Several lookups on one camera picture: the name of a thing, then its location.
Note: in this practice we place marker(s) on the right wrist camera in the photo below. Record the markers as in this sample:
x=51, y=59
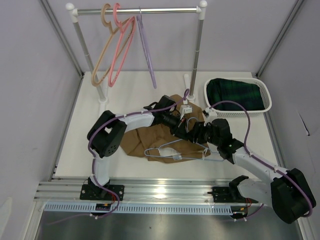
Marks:
x=209, y=115

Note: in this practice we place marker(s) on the white laundry basket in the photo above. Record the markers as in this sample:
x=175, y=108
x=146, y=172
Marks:
x=225, y=109

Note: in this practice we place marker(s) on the dark green plaid garment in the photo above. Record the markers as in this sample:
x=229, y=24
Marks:
x=246, y=94

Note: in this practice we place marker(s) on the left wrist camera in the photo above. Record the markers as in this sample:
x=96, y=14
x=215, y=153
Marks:
x=185, y=108

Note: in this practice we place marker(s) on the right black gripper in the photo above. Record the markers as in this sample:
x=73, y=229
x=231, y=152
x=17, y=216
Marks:
x=199, y=129

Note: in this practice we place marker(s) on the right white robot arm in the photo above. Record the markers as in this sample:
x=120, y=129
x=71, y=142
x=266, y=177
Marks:
x=288, y=190

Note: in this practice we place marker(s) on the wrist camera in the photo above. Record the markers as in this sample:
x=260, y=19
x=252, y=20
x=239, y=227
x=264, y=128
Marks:
x=209, y=115
x=185, y=108

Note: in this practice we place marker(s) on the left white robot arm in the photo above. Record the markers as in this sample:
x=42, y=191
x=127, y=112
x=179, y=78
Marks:
x=105, y=137

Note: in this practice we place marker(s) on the pink velvet hanger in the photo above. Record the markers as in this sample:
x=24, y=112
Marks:
x=127, y=30

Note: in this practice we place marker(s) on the aluminium mounting rail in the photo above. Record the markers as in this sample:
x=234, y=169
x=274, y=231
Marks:
x=136, y=190

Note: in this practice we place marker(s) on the tan velvet hanger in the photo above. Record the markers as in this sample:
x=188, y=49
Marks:
x=112, y=34

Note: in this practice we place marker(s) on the metal clothes rack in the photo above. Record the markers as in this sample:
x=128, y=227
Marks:
x=124, y=14

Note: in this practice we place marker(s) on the slotted cable duct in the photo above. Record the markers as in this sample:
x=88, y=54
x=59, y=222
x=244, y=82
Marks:
x=126, y=208

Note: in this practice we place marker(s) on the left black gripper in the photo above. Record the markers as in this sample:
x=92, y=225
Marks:
x=180, y=127

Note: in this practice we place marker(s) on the purple notched hanger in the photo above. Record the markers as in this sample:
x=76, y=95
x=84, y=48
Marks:
x=145, y=48

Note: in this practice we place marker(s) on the light blue wire hanger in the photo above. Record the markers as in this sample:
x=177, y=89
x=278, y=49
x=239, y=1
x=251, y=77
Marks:
x=166, y=151

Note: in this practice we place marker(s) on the tan skirt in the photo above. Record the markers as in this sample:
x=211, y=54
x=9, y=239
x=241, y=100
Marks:
x=136, y=141

